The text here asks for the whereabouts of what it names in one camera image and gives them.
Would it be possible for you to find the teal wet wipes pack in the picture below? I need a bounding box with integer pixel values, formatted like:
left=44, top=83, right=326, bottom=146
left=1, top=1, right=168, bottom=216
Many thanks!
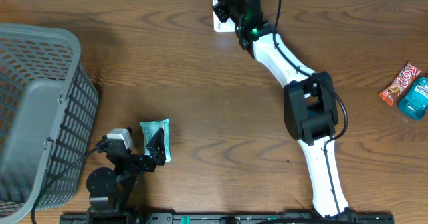
left=140, top=118, right=171, bottom=162

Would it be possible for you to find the chocolate bar wrapper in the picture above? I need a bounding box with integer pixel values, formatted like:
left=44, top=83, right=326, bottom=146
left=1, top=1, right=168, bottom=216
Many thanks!
left=378, top=62, right=421, bottom=106

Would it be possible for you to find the blue Listerine mouthwash bottle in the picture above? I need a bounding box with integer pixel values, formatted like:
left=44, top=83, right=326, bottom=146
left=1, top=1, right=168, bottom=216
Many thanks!
left=397, top=77, right=427, bottom=120

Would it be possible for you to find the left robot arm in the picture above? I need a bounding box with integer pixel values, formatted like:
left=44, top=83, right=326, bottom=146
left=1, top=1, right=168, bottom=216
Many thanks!
left=86, top=128, right=166, bottom=223

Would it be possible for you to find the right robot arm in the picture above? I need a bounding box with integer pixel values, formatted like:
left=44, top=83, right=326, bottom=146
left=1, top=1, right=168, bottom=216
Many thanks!
left=212, top=0, right=348, bottom=221

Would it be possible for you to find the white barcode scanner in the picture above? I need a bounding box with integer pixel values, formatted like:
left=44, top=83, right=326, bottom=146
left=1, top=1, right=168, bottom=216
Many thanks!
left=213, top=3, right=235, bottom=33

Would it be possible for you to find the grey plastic basket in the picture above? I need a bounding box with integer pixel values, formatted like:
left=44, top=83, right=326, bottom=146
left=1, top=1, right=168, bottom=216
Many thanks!
left=1, top=23, right=100, bottom=223

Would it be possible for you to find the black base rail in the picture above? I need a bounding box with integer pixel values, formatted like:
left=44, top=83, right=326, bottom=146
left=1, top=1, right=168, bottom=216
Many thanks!
left=59, top=210, right=395, bottom=224

